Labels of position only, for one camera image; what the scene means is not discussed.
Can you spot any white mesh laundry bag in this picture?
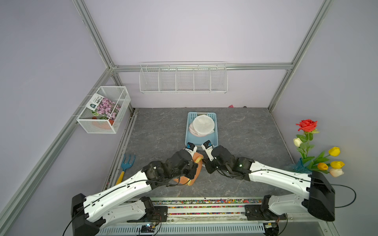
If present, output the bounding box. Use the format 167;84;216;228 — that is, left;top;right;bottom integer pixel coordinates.
192;115;215;135

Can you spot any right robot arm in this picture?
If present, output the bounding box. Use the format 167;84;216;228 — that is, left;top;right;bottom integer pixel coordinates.
201;142;335;222

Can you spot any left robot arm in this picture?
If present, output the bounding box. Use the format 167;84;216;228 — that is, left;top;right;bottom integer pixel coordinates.
69;143;198;236

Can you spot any pink trimmed mesh bag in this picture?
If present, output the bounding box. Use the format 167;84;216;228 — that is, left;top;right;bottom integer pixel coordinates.
189;123;204;137

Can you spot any light blue plastic basket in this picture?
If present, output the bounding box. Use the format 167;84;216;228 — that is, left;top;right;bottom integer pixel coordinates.
185;112;218;147

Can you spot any blue garden fork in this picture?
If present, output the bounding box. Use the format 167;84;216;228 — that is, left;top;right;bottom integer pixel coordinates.
116;154;136;185

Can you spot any teal glass vase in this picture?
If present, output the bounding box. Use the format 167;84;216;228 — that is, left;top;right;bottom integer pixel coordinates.
292;158;312;174

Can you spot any white tulip bud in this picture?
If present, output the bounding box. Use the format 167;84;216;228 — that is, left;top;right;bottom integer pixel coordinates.
293;138;303;148

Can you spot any red artificial rose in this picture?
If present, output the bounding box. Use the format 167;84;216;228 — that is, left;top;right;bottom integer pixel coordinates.
296;119;318;133

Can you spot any orange tulip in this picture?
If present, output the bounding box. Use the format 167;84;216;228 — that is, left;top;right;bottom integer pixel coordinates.
317;163;329;171

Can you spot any purple flower pot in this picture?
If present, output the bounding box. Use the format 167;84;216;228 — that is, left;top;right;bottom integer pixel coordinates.
92;97;121;125

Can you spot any yellow tulip middle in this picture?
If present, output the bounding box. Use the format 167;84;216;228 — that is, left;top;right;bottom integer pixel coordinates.
330;161;345;169

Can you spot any yellow tulip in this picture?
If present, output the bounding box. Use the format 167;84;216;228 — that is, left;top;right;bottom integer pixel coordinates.
328;147;341;157
330;161;345;169

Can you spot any pink white tulip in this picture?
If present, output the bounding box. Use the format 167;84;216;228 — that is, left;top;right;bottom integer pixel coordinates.
329;168;344;178

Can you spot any yellow tulip top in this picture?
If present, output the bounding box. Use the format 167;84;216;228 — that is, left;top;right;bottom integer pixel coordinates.
328;147;341;157

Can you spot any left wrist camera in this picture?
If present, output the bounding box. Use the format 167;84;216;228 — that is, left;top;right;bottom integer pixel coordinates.
185;142;197;157

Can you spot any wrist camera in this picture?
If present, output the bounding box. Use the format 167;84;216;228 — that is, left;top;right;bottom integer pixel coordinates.
201;140;214;161
185;142;197;157

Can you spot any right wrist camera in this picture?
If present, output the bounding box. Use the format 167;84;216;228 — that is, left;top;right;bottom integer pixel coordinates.
201;140;214;161

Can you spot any white wire wall shelf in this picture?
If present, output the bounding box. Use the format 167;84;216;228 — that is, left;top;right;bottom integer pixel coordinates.
139;64;228;93

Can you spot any white wire side basket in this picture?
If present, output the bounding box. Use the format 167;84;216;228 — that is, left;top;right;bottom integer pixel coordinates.
76;86;131;134

